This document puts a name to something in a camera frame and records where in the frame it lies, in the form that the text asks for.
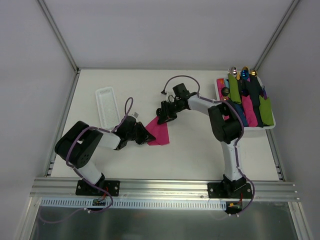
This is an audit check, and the blue napkin roll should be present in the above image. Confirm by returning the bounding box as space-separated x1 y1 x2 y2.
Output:
234 103 249 127

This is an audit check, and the black mount plate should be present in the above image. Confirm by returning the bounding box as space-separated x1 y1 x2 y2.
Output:
207 180 253 199
75 179 121 197

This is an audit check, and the magenta paper napkin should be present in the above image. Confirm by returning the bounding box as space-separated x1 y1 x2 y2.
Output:
145 116 170 146

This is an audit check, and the blue spoon in roll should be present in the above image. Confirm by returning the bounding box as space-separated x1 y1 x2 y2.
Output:
240 66 250 81

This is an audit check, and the white slotted cable duct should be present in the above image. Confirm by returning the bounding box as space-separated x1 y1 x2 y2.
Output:
40 197 227 211

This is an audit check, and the magenta napkin roll middle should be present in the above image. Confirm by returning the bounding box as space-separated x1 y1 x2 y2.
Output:
241 95 258 128

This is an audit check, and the magenta napkin roll left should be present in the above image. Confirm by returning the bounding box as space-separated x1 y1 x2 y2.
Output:
216 78 229 101

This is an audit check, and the black napkin roll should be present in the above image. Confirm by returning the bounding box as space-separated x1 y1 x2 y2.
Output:
243 74 264 128

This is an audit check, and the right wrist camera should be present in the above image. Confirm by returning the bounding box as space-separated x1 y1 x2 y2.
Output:
161 90 175 102

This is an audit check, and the right black mount plate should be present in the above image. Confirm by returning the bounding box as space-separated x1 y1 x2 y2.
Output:
207 180 253 199

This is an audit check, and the black spoon in roll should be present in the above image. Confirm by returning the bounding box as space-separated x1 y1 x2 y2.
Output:
220 87 230 98

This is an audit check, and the green napkin roll right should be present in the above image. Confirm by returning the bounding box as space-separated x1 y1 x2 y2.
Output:
259 96 274 126

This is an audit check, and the white perforated cutlery basket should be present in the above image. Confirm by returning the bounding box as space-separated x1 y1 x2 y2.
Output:
95 86 121 130

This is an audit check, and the left black mount plate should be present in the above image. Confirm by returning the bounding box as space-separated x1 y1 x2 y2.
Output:
75 179 121 197

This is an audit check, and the gold spoon in roll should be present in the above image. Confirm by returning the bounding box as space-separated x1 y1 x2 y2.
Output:
249 69 258 77

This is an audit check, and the white tray of rolls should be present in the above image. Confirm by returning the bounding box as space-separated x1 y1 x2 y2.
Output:
215 74 276 131

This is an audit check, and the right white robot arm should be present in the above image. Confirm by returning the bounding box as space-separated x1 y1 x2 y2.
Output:
156 83 247 198

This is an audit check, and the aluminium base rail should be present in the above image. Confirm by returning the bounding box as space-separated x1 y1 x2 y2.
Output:
30 177 301 202

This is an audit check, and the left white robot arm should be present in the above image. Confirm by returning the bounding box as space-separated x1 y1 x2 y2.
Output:
54 116 156 195

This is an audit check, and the silver spoon in roll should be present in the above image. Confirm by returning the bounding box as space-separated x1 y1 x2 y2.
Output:
228 66 238 77

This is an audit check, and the black spoon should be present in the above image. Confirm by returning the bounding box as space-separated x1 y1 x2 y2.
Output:
220 87 230 98
156 108 162 117

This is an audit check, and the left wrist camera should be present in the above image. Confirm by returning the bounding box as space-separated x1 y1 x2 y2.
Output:
131 112 139 119

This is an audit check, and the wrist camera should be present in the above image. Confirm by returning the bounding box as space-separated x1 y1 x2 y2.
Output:
131 112 139 119
161 90 175 102

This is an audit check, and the magenta napkin roll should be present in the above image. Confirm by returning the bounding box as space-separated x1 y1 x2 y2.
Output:
241 95 258 128
216 78 229 101

